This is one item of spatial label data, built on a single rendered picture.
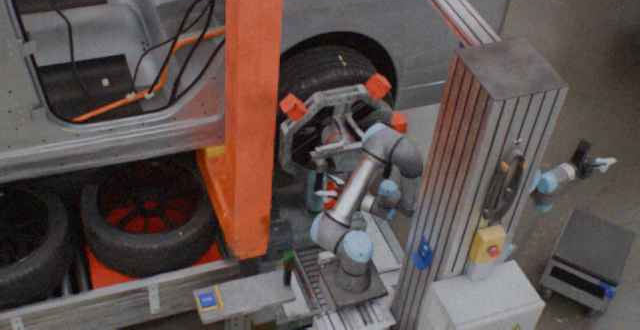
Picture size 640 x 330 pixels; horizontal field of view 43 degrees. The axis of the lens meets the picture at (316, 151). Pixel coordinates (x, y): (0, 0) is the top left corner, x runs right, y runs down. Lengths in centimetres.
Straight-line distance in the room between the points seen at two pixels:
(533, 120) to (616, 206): 278
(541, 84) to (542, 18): 420
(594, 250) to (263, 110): 203
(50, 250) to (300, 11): 154
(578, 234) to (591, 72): 199
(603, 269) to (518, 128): 199
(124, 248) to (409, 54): 162
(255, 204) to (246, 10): 99
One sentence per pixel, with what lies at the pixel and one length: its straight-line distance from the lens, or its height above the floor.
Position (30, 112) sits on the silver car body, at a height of 113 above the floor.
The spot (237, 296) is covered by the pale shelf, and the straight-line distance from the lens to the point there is 372.
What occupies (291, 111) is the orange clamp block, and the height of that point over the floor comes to 109.
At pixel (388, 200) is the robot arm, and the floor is 92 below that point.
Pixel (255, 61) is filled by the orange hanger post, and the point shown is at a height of 164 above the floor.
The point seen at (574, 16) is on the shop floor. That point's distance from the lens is 675.
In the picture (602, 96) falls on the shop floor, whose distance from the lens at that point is 600.
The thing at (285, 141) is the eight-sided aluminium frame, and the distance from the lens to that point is 372.
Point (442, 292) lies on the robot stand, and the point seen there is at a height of 123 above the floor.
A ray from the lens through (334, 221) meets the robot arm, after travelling 320.
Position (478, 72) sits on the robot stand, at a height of 203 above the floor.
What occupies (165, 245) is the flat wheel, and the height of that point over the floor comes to 50.
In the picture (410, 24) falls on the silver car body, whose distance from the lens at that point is 388.
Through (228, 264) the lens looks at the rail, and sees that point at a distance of 390.
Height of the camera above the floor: 344
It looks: 43 degrees down
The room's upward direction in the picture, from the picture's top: 6 degrees clockwise
